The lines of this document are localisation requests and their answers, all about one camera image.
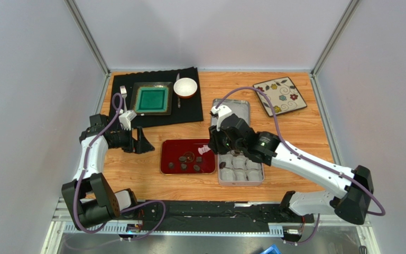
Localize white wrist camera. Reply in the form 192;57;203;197
118;110;137;131
210;104;233;131

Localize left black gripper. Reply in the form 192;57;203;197
108;126;154;155

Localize silver tin with paper cups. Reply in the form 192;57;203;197
216;151;264;187

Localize red lacquer tray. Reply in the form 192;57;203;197
160;139;216;175

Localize green square plate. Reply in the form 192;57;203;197
129;82;173;116

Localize pink handled metal tongs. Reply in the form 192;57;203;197
198;145;211;155

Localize floral square plate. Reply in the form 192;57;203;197
252;77;307;117

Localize white bowl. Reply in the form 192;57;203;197
173;78;198;98

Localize blue plastic bin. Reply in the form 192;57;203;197
260;244;281;254

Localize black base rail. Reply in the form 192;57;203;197
121;201;315;233

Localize silver knife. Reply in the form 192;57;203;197
174;73;181;108

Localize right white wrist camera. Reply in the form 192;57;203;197
210;104;233;131

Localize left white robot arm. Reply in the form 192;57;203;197
61;114;155;232

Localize silver tin lid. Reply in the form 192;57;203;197
221;99;251;128

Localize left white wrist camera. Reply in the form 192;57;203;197
118;110;137;131

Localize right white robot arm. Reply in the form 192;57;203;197
208;112;374;225

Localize silver fork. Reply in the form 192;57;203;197
119;86;127;112

